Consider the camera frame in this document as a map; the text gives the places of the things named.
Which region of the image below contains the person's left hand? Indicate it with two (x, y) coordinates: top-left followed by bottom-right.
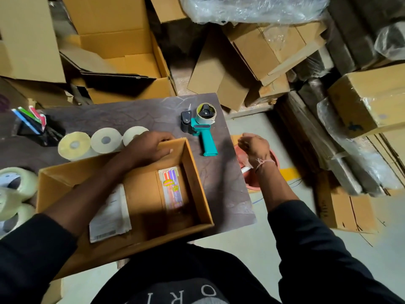
(121, 131), (175, 170)

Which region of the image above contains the person's right hand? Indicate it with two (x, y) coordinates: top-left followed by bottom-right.
(237, 133), (272, 170)

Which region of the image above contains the white label roll brown core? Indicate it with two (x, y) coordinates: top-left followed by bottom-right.
(122, 125), (149, 147)

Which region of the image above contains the brown supply box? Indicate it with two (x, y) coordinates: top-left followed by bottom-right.
(36, 137), (215, 279)

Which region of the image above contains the white label sheet bundle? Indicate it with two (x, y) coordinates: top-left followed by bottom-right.
(89, 184), (132, 244)

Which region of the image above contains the yellowish label roll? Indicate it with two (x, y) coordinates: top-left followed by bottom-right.
(58, 132), (92, 162)

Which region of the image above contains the green pen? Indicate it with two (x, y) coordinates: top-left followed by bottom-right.
(17, 106), (42, 124)

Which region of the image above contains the light blue pen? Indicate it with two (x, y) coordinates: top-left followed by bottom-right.
(12, 109), (41, 135)

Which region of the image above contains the person's right forearm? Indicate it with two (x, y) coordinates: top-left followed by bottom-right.
(256, 163), (405, 304)

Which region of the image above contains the person's left forearm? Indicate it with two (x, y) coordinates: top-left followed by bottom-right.
(0, 152), (133, 304)

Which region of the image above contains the flat brown cardboard piece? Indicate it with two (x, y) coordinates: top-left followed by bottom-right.
(148, 0), (187, 23)

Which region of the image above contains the pale wrist thread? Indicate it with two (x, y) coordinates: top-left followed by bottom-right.
(254, 158), (276, 174)

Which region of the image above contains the red plastic bucket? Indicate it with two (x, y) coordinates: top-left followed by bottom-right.
(234, 144), (281, 191)

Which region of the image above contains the teal tape dispenser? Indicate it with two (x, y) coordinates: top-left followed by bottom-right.
(181, 103), (218, 157)

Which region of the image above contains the small brown carton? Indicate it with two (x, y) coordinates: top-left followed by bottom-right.
(245, 74), (291, 106)

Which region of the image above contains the plastic wrapped dark sheet stack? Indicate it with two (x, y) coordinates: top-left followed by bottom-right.
(278, 91), (402, 197)

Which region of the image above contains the folded flat brown carton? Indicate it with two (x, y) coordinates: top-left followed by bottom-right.
(187, 28), (257, 112)

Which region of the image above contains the tilted brown carton plastic patch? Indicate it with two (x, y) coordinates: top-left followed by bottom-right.
(223, 21), (328, 87)

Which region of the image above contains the black mesh pen holder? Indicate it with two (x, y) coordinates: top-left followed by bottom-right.
(17, 114), (65, 147)

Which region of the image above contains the sealed taped carton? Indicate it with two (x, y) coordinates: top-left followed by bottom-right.
(327, 63), (405, 138)

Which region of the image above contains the black printed shirt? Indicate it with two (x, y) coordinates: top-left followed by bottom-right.
(92, 242), (282, 304)

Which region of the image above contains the open orange carton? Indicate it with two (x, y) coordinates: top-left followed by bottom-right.
(60, 0), (177, 105)

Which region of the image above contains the clear plastic wrapped bundle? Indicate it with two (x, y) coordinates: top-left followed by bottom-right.
(179, 0), (330, 25)

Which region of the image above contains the stack of grey wrapped bundles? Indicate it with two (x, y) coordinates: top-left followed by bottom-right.
(316, 0), (405, 70)

